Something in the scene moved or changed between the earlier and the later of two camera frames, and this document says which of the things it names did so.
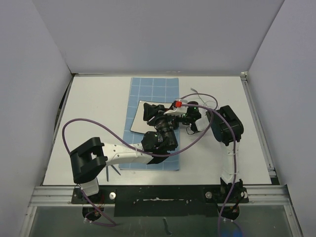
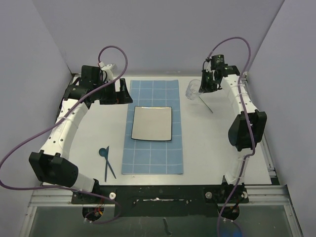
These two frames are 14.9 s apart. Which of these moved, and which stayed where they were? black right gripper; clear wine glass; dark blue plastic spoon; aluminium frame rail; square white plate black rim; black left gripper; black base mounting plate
Moved: dark blue plastic spoon; black left gripper; clear wine glass; square white plate black rim; black right gripper
Stayed: aluminium frame rail; black base mounting plate
